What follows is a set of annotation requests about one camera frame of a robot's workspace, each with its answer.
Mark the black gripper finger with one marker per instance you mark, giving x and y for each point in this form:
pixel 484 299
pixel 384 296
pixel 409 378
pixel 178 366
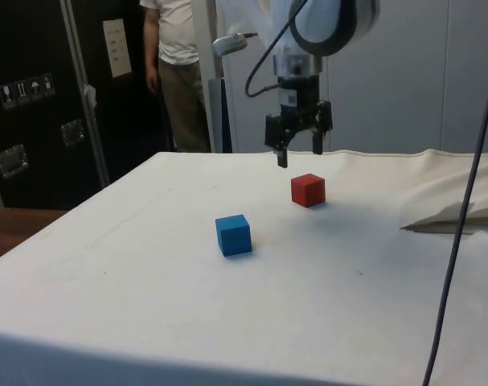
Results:
pixel 322 124
pixel 277 134

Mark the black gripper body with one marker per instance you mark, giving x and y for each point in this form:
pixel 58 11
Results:
pixel 296 94

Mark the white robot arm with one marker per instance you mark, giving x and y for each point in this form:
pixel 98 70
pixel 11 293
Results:
pixel 328 28

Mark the red cube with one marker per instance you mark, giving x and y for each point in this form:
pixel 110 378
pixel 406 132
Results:
pixel 307 190

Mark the blue cube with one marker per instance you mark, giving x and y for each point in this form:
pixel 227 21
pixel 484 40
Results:
pixel 233 235

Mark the person in white shirt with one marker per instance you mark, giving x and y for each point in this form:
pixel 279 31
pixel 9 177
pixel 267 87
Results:
pixel 173 68

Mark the black cabinet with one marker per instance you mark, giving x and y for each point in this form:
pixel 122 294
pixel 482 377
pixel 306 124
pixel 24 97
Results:
pixel 38 100

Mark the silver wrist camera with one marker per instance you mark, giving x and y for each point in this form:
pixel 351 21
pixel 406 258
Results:
pixel 228 43

